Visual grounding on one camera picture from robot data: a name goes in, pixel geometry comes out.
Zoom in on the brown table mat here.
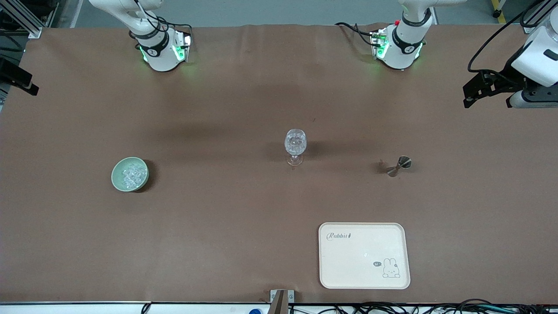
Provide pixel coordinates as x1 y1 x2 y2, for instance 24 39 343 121
0 23 558 304

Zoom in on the cream rabbit print tray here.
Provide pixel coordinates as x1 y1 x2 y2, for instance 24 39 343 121
318 222 411 290

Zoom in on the aluminium frame profile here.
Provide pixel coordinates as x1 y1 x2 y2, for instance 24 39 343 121
0 0 43 39

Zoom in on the black cable tangle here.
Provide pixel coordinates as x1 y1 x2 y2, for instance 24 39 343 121
289 298 558 314

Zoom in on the black right base cable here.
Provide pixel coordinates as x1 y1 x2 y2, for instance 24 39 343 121
128 0 193 49

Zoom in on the green ceramic bowl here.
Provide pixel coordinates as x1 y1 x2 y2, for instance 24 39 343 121
111 157 150 193

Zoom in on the silver camera mount bracket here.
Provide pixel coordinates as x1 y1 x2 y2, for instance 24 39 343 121
269 289 296 314

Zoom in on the clear ice cubes pile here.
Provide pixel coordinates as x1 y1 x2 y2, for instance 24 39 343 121
121 163 147 189

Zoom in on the black left base cable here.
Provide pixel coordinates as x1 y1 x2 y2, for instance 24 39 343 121
335 21 381 47

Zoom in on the clear stemmed wine glass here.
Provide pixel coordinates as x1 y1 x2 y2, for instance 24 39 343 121
284 129 308 167

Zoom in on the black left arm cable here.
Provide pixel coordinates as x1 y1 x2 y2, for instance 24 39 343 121
467 0 548 74

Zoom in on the steel double jigger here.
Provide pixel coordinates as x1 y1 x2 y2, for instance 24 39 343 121
386 155 412 178

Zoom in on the black base cable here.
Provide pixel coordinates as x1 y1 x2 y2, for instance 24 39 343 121
335 21 381 47
128 0 193 49

